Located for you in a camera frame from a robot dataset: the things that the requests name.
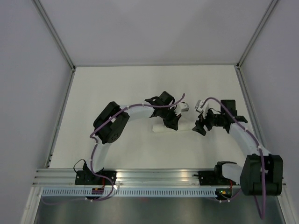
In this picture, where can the left side aluminium rail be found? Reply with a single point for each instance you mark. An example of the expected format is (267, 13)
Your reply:
(59, 119)

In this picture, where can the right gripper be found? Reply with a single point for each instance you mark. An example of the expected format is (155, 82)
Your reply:
(200, 123)

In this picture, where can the back aluminium frame rail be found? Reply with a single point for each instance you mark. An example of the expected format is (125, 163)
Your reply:
(151, 64)

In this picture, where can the left aluminium frame post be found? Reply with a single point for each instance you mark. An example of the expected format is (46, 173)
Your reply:
(49, 25)

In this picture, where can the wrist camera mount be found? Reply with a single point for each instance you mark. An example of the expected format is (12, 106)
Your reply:
(202, 108)
(181, 107)

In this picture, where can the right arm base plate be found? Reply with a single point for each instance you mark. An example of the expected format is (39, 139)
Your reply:
(211, 178)

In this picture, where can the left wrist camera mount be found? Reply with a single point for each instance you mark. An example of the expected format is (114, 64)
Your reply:
(181, 107)

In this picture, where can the right aluminium frame post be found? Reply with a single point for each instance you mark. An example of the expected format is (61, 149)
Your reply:
(267, 14)

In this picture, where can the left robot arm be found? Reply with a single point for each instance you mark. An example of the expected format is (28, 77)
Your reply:
(112, 121)

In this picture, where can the front aluminium rail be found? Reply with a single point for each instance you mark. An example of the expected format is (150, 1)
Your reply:
(128, 178)

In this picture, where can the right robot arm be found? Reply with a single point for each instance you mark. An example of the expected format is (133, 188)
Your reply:
(262, 172)

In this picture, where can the aluminium frame post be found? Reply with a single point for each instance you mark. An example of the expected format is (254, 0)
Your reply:
(267, 14)
(49, 25)

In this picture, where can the white slotted cable duct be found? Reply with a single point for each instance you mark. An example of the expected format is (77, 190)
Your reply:
(133, 192)

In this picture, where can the white cloth napkin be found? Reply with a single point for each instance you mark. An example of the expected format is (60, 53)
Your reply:
(161, 128)

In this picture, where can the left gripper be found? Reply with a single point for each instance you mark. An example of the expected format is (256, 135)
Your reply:
(173, 123)

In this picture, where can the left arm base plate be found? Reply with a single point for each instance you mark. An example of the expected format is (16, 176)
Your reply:
(87, 178)

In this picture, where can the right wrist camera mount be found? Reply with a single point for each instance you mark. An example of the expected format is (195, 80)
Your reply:
(202, 108)

